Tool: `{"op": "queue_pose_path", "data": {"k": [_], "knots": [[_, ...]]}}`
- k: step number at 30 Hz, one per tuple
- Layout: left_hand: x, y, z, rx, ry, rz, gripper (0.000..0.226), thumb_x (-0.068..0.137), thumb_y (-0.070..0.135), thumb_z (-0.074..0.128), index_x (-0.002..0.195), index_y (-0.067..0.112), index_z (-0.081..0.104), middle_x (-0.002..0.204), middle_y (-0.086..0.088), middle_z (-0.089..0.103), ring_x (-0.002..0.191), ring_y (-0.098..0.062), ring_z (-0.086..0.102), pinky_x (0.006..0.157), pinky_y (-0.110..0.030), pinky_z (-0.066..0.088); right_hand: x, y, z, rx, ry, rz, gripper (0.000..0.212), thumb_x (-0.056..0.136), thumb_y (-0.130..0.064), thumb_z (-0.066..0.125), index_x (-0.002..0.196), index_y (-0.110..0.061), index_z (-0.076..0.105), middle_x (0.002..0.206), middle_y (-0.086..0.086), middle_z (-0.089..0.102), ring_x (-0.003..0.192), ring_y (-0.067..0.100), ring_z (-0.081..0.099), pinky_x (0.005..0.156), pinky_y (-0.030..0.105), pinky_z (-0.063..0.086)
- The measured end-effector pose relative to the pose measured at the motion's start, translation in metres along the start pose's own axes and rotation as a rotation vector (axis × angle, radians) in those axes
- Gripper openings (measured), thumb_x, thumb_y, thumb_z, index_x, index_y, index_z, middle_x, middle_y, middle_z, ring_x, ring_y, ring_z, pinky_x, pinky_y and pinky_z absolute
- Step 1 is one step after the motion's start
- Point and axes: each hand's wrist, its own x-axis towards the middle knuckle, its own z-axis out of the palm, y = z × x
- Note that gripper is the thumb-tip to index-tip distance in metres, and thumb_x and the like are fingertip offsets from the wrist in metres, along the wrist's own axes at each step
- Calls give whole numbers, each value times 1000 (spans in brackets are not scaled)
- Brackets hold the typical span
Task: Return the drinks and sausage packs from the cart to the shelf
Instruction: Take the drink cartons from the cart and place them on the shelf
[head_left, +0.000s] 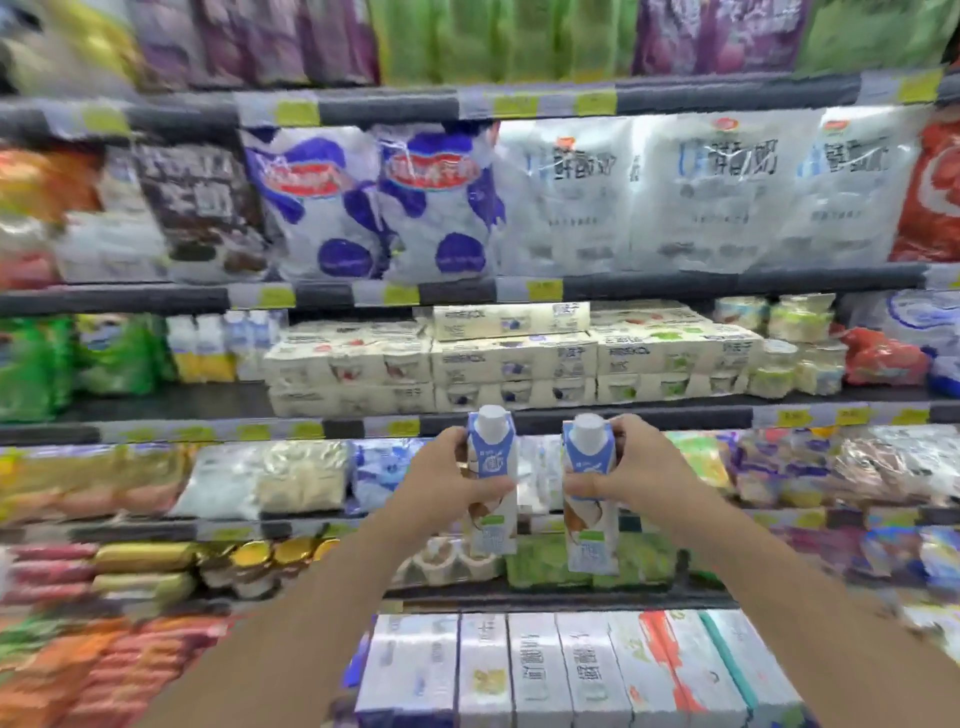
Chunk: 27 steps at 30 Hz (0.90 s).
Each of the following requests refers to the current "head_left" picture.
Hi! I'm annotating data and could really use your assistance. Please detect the row of green packs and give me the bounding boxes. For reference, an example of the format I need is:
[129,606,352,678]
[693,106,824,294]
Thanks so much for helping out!
[506,533,678,591]

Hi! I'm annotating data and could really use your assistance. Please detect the blue white packet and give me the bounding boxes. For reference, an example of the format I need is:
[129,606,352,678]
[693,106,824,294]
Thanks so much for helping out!
[348,438,430,516]

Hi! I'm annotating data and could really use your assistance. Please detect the pack of white cups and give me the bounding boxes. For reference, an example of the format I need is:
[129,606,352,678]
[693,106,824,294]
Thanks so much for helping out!
[390,535,505,591]

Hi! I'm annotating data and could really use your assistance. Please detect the group of white yogurt cups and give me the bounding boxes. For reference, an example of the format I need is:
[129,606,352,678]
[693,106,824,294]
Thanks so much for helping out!
[712,292,850,399]

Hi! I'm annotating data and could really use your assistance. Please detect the blue spotted white bag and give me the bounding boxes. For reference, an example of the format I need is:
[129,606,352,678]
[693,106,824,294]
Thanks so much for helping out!
[240,126,393,283]
[372,122,507,285]

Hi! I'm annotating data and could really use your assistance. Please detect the person's right forearm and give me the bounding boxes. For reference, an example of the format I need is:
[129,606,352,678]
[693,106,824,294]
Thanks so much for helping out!
[660,491,960,728]

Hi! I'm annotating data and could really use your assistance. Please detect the red white bag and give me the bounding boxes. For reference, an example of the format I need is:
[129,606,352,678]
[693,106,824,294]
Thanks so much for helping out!
[889,120,960,264]

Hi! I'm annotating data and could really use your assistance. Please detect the person's left hand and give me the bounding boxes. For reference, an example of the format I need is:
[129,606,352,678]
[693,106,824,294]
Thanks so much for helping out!
[381,426,519,538]

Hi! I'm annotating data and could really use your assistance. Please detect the white clear packets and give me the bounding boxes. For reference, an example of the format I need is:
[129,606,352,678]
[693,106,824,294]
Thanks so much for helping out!
[516,435,568,516]

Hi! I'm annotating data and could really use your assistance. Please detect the pile of orange packets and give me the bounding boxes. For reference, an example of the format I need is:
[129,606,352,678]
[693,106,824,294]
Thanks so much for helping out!
[0,146,104,291]

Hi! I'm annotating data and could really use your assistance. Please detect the stack of gold wrapped sticks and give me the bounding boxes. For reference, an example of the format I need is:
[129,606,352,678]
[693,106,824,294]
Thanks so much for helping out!
[90,540,201,602]

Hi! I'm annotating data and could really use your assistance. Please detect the person's left forearm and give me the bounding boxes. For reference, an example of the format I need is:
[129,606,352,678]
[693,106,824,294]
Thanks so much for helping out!
[138,506,440,728]

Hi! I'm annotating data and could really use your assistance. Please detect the dark brown printed bag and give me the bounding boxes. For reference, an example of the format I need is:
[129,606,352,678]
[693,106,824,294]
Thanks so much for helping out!
[133,144,273,285]

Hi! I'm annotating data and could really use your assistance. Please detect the person's right hand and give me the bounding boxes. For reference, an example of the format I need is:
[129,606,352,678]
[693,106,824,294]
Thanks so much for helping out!
[564,414,715,528]

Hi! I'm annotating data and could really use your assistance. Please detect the stack of red sausages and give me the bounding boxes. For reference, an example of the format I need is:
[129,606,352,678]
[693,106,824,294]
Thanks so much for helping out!
[0,543,100,606]

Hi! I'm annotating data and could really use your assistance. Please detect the blue white drink carton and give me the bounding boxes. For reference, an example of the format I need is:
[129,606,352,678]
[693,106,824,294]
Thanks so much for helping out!
[465,405,521,558]
[561,412,623,577]

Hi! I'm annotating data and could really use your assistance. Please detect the stack of cream yogurt multipacks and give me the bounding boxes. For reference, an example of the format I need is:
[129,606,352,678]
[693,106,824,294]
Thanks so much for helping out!
[262,300,767,418]

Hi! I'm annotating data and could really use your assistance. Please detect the row of colourful packets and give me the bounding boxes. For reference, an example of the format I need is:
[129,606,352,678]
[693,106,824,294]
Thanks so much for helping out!
[731,426,960,513]

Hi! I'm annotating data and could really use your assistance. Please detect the small red bag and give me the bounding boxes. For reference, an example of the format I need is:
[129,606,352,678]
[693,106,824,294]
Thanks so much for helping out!
[840,327,933,388]

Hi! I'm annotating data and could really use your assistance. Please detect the row of green packets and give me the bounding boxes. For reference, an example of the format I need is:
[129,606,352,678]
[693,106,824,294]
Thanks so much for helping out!
[366,0,640,84]

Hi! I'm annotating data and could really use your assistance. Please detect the white grainy bag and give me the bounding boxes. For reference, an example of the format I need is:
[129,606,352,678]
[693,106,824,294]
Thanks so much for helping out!
[170,443,264,521]

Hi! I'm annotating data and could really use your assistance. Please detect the row of gold lidded cups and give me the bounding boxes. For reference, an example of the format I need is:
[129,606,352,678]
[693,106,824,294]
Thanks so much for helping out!
[196,535,343,602]

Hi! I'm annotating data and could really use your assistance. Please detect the green printed bag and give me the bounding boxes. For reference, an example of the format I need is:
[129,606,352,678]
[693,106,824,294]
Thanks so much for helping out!
[0,315,78,423]
[73,313,178,398]

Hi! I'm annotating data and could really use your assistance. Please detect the row of white milk boxes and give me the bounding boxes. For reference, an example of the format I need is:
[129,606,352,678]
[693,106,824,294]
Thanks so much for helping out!
[353,609,808,728]

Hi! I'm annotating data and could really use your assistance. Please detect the pile of blue pink packets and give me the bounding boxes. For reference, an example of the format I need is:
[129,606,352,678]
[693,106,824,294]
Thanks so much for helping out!
[750,517,960,603]

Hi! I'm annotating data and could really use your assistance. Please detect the black shelf rail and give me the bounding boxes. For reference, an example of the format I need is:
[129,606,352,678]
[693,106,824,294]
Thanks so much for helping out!
[0,401,960,449]
[0,69,960,144]
[0,504,960,547]
[375,577,744,613]
[0,261,960,318]

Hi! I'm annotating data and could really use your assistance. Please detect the green yellow packet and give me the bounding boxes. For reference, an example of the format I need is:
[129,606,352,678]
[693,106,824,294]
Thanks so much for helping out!
[663,431,733,493]

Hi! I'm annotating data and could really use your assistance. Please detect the green snack bag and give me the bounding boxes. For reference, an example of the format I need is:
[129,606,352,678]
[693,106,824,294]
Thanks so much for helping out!
[795,0,960,77]

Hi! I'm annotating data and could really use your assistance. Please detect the pile of orange sausage packs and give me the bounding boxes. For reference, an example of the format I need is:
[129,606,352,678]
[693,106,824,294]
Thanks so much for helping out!
[0,613,235,728]

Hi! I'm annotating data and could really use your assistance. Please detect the row of pink sausage packets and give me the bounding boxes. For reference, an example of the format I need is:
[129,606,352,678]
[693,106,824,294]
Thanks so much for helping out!
[0,445,189,524]

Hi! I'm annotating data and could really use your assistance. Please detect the row of purple packets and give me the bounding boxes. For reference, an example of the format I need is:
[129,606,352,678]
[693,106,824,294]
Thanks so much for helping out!
[126,0,381,90]

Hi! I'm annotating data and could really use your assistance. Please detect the pack of small white bottles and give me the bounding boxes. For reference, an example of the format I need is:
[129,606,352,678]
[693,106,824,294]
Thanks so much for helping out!
[165,310,291,384]

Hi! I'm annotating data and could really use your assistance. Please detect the white milk powder bag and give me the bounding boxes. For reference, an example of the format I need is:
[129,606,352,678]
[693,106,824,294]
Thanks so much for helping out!
[780,106,933,268]
[628,112,820,276]
[491,117,640,278]

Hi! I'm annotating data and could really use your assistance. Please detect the white bag with blue print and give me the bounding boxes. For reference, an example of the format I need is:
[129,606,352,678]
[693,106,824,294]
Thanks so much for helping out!
[847,288,960,355]

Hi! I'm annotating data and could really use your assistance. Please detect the pile of yellow packets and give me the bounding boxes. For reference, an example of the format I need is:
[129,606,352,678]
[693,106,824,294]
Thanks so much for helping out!
[0,0,145,100]

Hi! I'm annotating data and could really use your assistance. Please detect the purple snack bag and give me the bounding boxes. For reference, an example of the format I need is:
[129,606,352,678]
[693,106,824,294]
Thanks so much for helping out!
[633,0,813,77]

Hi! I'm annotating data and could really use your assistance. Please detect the pale yellow bag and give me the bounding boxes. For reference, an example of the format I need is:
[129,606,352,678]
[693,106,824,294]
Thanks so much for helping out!
[255,440,353,516]

